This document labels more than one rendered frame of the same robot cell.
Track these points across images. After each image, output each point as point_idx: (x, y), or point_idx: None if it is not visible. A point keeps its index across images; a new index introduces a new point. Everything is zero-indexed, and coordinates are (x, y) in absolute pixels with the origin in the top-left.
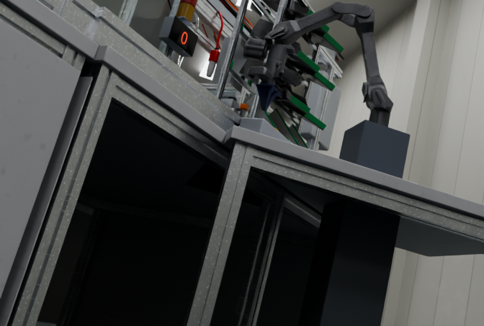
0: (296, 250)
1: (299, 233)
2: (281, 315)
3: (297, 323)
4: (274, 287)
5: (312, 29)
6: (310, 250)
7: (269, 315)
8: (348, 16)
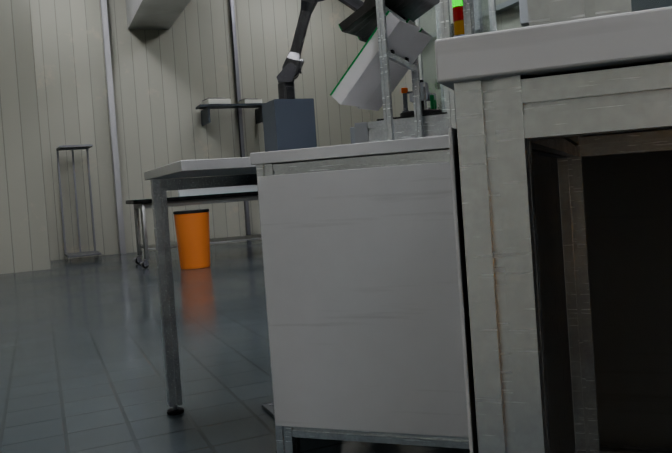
0: (365, 180)
1: (362, 156)
2: (372, 289)
3: (344, 295)
4: (394, 247)
5: (355, 9)
6: (342, 178)
7: (393, 294)
8: None
